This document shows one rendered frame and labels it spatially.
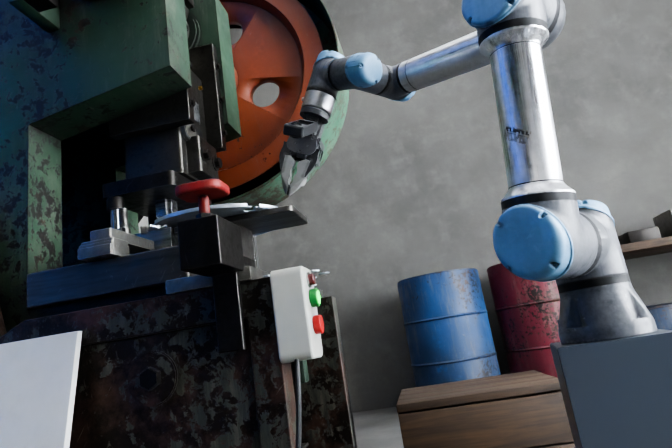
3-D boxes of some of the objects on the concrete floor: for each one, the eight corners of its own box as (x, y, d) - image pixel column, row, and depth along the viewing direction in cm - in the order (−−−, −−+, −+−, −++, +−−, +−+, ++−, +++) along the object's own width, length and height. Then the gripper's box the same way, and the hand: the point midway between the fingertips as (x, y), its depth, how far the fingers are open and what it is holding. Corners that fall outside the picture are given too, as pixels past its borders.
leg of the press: (355, 755, 69) (273, 118, 93) (339, 835, 58) (251, 89, 82) (-235, 784, 81) (-172, 216, 106) (-339, 855, 70) (-243, 202, 95)
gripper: (336, 125, 132) (311, 206, 128) (301, 117, 134) (276, 197, 130) (330, 111, 124) (304, 197, 120) (294, 103, 126) (267, 187, 122)
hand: (288, 188), depth 123 cm, fingers closed
